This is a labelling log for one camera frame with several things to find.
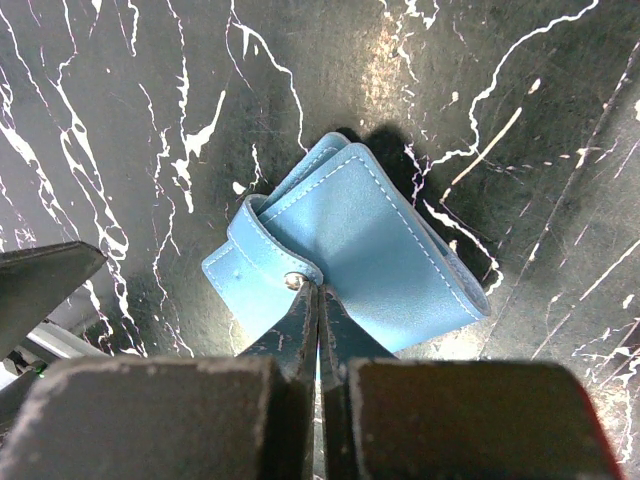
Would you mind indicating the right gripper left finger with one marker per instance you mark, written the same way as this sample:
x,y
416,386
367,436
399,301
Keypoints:
x,y
243,417

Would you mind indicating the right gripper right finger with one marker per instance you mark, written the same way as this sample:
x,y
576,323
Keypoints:
x,y
387,418

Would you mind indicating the blue leather card holder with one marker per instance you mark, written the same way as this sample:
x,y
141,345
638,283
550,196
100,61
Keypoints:
x,y
337,219

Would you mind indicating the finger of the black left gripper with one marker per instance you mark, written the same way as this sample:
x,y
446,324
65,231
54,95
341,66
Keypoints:
x,y
35,281

